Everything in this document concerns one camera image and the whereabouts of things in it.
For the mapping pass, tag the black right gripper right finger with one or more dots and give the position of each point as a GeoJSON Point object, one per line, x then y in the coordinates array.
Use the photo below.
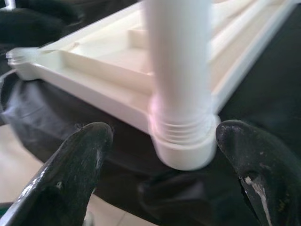
{"type": "Point", "coordinates": [263, 169]}

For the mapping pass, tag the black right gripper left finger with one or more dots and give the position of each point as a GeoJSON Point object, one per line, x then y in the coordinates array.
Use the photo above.
{"type": "Point", "coordinates": [65, 174]}

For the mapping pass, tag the white plastic children table top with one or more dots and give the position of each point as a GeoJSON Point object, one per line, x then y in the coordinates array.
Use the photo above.
{"type": "Point", "coordinates": [94, 70]}

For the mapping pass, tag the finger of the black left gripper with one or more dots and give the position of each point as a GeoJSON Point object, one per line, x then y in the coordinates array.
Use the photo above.
{"type": "Point", "coordinates": [28, 27]}
{"type": "Point", "coordinates": [47, 5]}

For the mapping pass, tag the white plastic table leg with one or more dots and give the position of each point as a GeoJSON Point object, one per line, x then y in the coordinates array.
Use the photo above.
{"type": "Point", "coordinates": [17, 55]}
{"type": "Point", "coordinates": [178, 58]}

